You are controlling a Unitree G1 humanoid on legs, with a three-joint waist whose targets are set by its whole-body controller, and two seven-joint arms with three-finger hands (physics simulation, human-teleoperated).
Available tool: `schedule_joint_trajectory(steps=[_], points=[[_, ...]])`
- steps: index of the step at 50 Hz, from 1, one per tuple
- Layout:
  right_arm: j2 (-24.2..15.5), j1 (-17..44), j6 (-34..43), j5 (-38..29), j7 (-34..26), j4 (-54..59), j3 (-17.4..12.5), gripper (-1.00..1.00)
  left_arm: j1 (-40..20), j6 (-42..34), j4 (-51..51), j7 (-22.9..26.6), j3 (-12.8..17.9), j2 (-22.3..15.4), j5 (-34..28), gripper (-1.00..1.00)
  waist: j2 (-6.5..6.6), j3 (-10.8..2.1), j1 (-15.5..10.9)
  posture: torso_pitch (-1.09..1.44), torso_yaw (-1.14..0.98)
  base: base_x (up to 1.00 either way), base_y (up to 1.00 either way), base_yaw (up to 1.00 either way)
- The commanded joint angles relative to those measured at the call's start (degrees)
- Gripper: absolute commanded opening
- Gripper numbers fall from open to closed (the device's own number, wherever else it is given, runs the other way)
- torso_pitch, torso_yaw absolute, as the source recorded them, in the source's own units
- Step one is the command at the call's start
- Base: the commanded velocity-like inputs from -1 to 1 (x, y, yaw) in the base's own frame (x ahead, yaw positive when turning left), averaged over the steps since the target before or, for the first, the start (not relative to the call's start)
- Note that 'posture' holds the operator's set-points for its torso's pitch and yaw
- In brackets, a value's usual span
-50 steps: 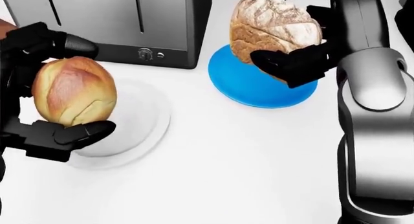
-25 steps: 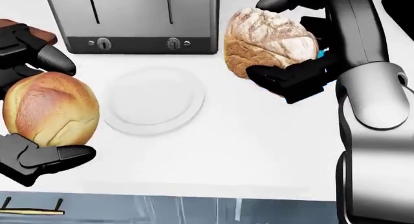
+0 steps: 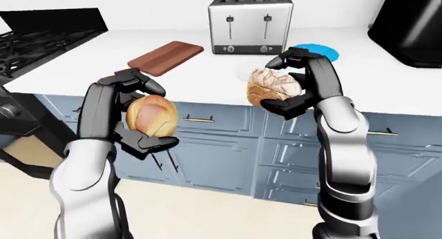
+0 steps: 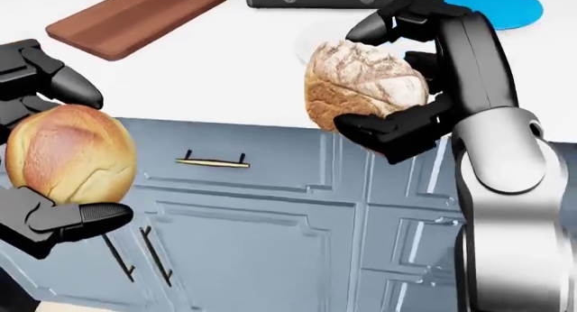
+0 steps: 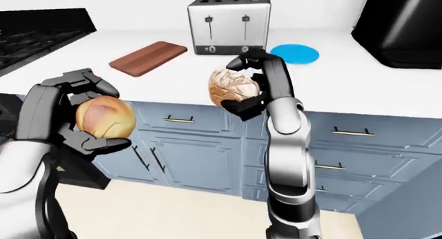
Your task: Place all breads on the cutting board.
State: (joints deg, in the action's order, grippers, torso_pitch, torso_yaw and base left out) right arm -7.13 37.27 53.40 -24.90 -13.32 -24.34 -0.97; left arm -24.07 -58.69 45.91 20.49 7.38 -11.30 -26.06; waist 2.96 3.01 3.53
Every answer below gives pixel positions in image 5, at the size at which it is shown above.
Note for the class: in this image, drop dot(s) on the black gas stove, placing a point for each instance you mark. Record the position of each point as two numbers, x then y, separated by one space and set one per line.
34 37

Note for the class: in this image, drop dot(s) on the blue round plate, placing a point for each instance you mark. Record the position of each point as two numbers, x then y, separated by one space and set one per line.
295 53

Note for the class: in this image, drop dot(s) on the brown wooden cutting board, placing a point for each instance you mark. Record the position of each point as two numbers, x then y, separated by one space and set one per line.
148 58

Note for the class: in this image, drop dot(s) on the crusty rustic bread loaf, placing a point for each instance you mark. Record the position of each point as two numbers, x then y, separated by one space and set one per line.
233 87

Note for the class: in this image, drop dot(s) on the blue-grey cabinet drawer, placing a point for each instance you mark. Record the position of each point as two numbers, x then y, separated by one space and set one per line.
186 118

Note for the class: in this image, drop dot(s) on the smooth golden bread roll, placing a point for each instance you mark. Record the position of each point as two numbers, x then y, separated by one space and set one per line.
105 117

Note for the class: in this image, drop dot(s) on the blue-grey cabinet door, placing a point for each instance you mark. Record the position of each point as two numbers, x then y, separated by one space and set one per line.
193 161

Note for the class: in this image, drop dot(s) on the black countertop appliance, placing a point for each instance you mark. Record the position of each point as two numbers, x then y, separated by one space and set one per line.
400 26

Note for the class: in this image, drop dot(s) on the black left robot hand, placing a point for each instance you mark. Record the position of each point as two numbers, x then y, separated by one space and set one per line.
43 112

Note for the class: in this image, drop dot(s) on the silver four-slot toaster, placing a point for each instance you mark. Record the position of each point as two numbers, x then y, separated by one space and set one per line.
229 24

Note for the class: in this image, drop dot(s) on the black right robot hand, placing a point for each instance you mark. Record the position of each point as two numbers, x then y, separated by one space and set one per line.
274 78

